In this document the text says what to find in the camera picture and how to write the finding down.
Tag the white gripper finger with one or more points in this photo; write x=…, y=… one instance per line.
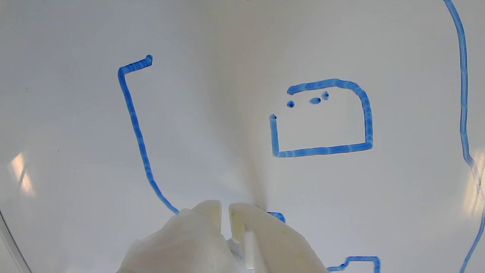
x=182, y=246
x=276, y=250

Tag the large white whiteboard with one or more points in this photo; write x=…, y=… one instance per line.
x=208, y=113

